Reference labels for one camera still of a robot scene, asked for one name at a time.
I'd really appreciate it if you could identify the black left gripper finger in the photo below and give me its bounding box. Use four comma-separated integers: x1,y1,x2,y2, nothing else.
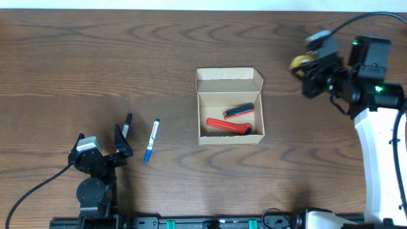
74,133,85,149
114,124,133,157

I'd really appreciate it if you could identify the black marker pen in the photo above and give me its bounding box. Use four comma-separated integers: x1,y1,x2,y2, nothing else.
121,113,132,139

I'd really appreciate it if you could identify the yellow tape roll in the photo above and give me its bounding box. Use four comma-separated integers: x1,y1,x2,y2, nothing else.
289,55,315,78

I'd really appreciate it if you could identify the red utility knife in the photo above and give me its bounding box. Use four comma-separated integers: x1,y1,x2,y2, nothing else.
206,118,252,135

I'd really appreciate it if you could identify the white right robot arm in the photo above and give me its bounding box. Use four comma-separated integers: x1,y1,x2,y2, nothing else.
290,31,406,228

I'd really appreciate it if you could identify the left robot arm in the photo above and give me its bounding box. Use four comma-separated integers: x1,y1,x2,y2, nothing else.
68,121,133,229

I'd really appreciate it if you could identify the blue marker pen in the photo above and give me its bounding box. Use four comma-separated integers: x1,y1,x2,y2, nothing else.
144,119,160,163

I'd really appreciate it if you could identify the brown cardboard box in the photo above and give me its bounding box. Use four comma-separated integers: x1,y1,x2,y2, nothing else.
196,67,265,145

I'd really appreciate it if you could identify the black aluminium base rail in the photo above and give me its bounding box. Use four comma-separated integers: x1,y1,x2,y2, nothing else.
49,214,292,229

